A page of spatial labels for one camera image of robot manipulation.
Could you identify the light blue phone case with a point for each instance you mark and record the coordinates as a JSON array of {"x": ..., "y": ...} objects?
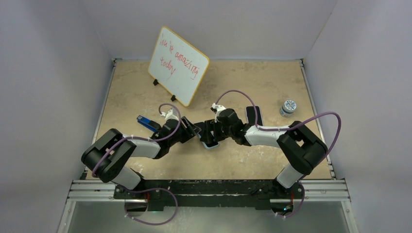
[{"x": 210, "y": 145}]

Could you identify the black smartphone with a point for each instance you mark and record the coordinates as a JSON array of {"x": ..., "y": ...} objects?
[{"x": 207, "y": 140}]

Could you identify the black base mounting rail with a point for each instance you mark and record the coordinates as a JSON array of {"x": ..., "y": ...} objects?
[{"x": 258, "y": 194}]

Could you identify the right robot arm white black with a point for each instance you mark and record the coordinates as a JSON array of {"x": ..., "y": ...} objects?
[{"x": 303, "y": 149}]

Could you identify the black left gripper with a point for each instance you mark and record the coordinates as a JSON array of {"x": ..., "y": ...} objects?
[{"x": 189, "y": 131}]

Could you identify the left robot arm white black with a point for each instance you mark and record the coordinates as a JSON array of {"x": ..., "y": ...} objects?
[{"x": 107, "y": 157}]

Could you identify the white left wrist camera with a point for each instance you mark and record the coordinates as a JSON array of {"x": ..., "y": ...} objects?
[{"x": 171, "y": 114}]

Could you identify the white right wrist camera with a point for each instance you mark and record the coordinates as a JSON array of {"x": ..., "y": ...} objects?
[{"x": 217, "y": 109}]

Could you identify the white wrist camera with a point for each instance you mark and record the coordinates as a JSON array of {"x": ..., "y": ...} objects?
[
  {"x": 171, "y": 114},
  {"x": 217, "y": 109}
]

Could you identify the yellow framed whiteboard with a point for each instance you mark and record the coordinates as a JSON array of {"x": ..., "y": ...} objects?
[{"x": 177, "y": 65}]

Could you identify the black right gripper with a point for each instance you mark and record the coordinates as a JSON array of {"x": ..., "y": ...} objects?
[{"x": 209, "y": 126}]

